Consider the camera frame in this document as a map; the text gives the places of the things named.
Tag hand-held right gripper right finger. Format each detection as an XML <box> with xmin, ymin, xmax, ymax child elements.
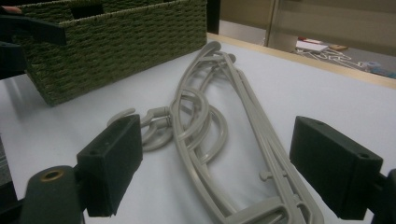
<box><xmin>289</xmin><ymin>115</ymin><xmax>385</xmax><ymax>221</ymax></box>

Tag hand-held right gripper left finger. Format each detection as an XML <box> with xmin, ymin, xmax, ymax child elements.
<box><xmin>76</xmin><ymin>114</ymin><xmax>144</xmax><ymax>218</ymax></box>

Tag grey plastic hanger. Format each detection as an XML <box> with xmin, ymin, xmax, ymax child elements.
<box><xmin>141</xmin><ymin>52</ymin><xmax>318</xmax><ymax>224</ymax></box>
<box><xmin>141</xmin><ymin>40</ymin><xmax>325</xmax><ymax>224</ymax></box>
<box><xmin>106</xmin><ymin>50</ymin><xmax>321</xmax><ymax>224</ymax></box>

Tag green woven basket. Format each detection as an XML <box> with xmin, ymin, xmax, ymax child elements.
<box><xmin>12</xmin><ymin>0</ymin><xmax>208</xmax><ymax>107</ymax></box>

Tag white table sheet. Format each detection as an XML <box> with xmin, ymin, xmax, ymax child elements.
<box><xmin>0</xmin><ymin>40</ymin><xmax>396</xmax><ymax>224</ymax></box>

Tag white flat box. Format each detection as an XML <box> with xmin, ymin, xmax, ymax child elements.
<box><xmin>294</xmin><ymin>39</ymin><xmax>330</xmax><ymax>53</ymax></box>

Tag beige shelf unit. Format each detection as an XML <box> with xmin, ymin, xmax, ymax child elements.
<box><xmin>219</xmin><ymin>0</ymin><xmax>396</xmax><ymax>58</ymax></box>

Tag white wire hangers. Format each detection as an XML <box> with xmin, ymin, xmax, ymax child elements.
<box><xmin>294</xmin><ymin>48</ymin><xmax>363</xmax><ymax>70</ymax></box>

